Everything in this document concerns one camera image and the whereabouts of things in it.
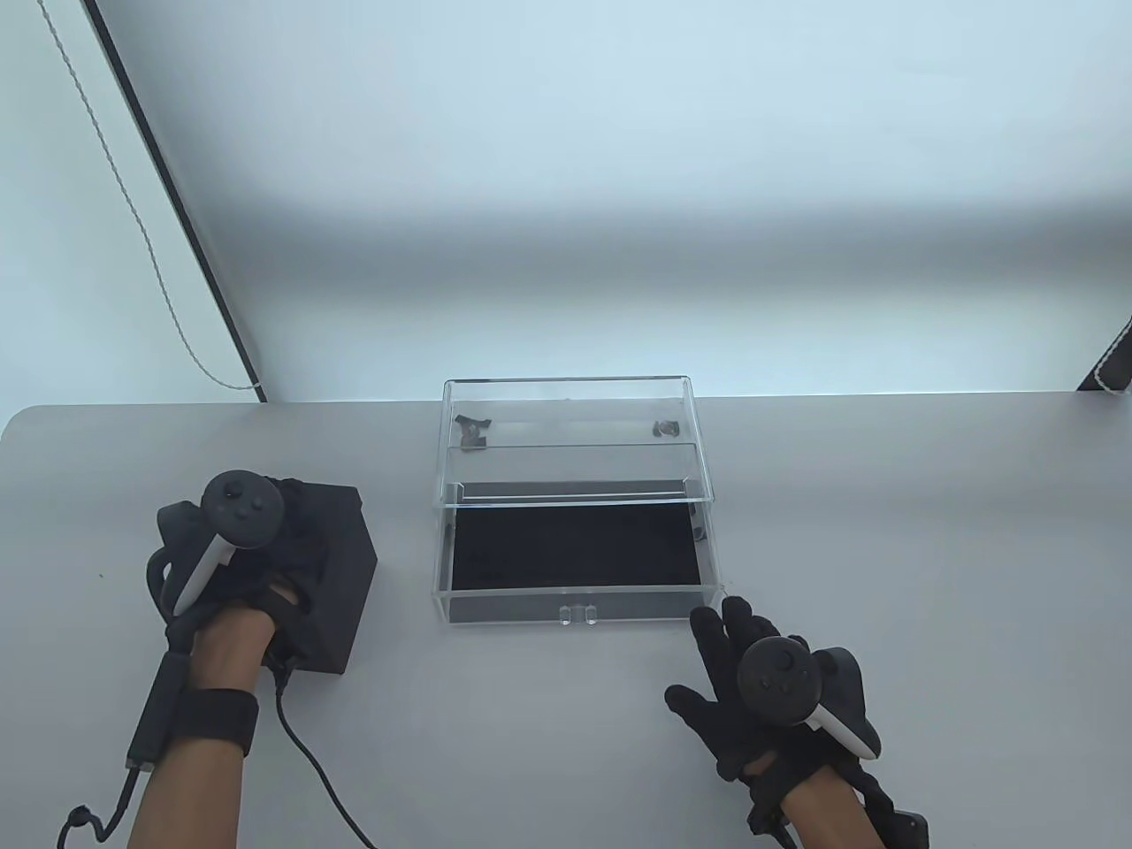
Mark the black left wrist module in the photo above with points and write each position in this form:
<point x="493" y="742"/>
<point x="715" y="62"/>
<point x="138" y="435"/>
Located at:
<point x="159" y="707"/>

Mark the person's left forearm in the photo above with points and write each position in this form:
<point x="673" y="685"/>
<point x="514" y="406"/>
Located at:
<point x="203" y="787"/>

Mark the clear acrylic drawer case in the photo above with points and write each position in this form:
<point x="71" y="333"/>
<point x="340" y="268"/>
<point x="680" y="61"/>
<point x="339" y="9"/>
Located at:
<point x="575" y="398"/>

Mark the black and white right controller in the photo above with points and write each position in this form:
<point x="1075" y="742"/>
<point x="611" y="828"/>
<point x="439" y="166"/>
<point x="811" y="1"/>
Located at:
<point x="778" y="676"/>

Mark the person's left hand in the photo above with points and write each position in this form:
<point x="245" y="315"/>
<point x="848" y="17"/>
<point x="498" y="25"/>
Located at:
<point x="256" y="575"/>

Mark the clear acrylic drawer black liner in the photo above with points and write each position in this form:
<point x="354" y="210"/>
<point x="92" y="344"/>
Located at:
<point x="575" y="548"/>

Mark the small dark piece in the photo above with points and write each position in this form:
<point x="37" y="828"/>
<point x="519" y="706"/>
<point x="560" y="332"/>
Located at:
<point x="665" y="429"/>
<point x="473" y="432"/>

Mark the black window frame bar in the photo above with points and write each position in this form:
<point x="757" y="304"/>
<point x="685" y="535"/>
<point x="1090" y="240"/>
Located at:
<point x="177" y="221"/>

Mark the black and white left controller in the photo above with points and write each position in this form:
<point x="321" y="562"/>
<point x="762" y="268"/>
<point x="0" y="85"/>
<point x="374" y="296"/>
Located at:
<point x="243" y="508"/>

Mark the black and white controller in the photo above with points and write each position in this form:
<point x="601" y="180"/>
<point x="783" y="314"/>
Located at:
<point x="778" y="676"/>
<point x="243" y="508"/>

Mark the person's right hand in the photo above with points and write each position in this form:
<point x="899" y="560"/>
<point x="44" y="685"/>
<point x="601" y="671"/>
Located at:
<point x="716" y="646"/>

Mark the black right wrist module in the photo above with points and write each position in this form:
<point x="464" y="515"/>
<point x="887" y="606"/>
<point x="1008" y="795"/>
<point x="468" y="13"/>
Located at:
<point x="911" y="831"/>

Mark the person's right forearm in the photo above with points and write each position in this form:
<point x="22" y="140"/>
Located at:
<point x="822" y="809"/>

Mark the black wrist module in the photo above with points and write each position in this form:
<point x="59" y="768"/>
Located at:
<point x="911" y="831"/>
<point x="159" y="707"/>

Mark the short black frame bar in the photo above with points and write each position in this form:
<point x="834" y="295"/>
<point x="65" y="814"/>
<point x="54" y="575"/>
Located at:
<point x="1110" y="363"/>

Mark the black cardboard box base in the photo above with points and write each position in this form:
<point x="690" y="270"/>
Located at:
<point x="358" y="584"/>

